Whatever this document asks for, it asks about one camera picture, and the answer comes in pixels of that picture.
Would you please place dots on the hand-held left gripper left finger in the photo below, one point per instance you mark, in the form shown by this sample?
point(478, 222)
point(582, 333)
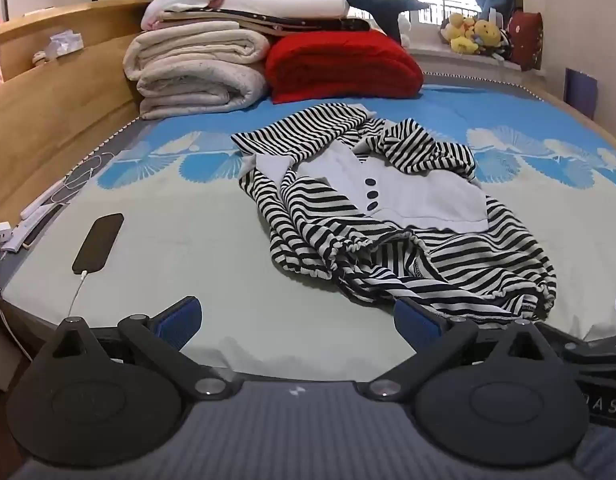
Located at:
point(182, 317)

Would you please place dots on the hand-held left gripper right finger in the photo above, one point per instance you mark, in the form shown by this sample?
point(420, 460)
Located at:
point(413, 322)

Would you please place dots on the black white striped garment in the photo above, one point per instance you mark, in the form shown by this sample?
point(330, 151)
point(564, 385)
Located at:
point(338, 240)

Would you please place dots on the black smartphone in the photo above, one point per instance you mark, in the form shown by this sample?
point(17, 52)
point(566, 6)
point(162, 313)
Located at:
point(98, 242)

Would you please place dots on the purple board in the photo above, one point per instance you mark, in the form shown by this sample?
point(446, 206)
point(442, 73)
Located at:
point(580, 92)

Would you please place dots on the cream folded quilt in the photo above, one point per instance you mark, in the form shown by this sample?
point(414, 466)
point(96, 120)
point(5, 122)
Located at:
point(198, 75)

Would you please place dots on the wooden bed headboard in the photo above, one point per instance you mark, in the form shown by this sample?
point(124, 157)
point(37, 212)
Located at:
point(53, 110)

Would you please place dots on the white window sill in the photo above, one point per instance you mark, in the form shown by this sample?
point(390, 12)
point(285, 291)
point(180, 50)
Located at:
point(462, 60)

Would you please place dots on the red folded blanket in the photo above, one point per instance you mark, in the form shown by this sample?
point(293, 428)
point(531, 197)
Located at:
point(338, 65)

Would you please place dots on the dark red cushion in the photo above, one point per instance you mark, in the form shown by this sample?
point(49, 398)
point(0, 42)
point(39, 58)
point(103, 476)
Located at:
point(525, 40)

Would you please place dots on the yellow plush toy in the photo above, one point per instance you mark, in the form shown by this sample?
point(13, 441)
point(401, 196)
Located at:
point(462, 42)
point(487, 32)

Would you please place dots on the black white striped plush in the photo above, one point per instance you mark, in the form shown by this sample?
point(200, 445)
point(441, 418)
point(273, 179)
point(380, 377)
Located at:
point(503, 45)

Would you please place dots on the white tissue pack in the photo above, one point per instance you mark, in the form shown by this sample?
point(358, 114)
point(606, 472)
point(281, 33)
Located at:
point(63, 44)

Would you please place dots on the black window railing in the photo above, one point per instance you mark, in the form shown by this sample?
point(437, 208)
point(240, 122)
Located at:
point(452, 10)

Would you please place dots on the wooden bed frame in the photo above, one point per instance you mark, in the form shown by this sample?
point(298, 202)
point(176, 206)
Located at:
point(602, 127)

